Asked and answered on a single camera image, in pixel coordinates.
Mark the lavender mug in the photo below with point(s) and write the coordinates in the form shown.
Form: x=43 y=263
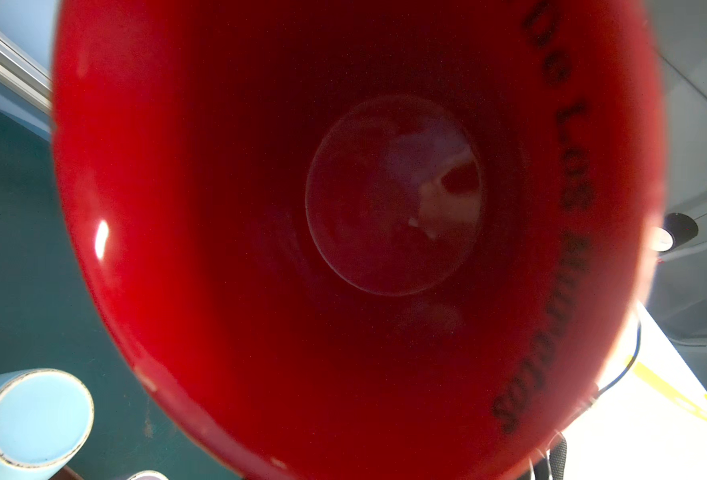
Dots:
x=148 y=475

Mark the aluminium frame back bar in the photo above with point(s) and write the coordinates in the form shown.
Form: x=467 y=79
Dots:
x=25 y=76

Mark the light blue mug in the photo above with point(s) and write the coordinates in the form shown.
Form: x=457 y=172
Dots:
x=46 y=417

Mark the black skull mug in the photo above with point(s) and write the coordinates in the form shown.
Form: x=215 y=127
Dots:
x=362 y=239

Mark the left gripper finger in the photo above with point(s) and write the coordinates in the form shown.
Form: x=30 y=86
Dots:
x=558 y=457

